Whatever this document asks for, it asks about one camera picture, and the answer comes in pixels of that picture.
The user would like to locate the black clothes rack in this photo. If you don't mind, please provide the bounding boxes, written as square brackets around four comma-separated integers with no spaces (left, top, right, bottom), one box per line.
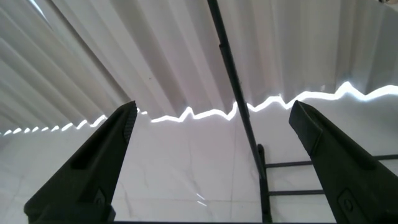
[206,0,398,223]

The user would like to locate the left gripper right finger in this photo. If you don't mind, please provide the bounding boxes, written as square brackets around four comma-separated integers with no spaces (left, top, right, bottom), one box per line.
[288,100,398,223]

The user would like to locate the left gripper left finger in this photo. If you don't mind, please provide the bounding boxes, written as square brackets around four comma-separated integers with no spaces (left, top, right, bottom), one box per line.
[24,100,139,223]

